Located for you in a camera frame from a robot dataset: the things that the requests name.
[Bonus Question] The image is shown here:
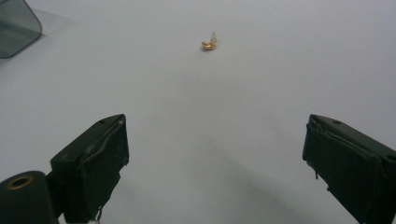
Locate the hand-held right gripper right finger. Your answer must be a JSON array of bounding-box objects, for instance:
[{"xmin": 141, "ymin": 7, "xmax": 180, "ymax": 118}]
[{"xmin": 302, "ymin": 114, "xmax": 396, "ymax": 224}]

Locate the clear plastic compartment box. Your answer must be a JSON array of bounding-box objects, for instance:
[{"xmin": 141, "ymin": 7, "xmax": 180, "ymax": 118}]
[{"xmin": 0, "ymin": 0, "xmax": 43, "ymax": 60}]

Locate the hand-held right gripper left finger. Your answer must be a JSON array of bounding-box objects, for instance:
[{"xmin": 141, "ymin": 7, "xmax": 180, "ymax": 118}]
[{"xmin": 46, "ymin": 113, "xmax": 130, "ymax": 223}]

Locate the small gold earring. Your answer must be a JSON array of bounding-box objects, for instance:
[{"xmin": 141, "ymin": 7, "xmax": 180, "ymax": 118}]
[{"xmin": 200, "ymin": 32, "xmax": 218, "ymax": 52}]

